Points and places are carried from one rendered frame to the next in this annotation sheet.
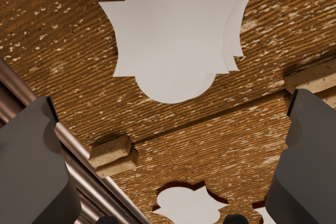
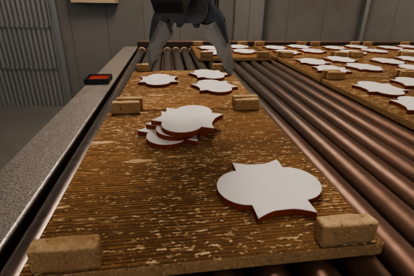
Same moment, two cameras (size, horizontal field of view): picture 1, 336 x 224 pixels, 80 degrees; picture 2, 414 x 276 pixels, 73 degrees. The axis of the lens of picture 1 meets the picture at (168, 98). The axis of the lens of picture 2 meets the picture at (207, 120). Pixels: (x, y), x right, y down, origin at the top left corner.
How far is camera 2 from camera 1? 44 cm
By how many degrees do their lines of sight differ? 39
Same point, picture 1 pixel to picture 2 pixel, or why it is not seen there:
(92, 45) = (232, 134)
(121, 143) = (236, 104)
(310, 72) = (128, 109)
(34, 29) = (262, 143)
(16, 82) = (296, 140)
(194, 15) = (172, 119)
